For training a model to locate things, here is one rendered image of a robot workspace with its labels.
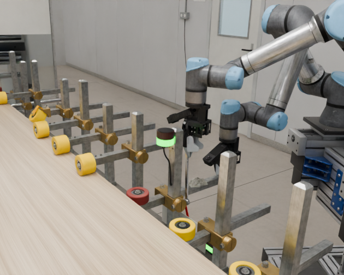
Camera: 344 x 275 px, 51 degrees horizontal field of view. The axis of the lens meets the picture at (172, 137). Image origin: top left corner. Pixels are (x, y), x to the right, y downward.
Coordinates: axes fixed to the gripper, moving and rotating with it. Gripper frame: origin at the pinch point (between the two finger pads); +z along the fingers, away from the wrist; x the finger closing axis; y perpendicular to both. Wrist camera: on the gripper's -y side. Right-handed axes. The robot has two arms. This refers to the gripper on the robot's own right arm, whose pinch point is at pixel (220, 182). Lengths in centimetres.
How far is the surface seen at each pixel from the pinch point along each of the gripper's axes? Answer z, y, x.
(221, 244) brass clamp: -0.8, -31.2, -31.9
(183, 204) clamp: -2.3, -27.6, -8.5
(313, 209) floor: 83, 152, 37
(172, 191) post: -7.3, -30.1, -5.4
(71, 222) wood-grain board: -8, -68, -4
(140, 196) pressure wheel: -8.1, -42.7, -3.6
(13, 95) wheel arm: -12, -42, 148
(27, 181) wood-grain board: -8, -70, 30
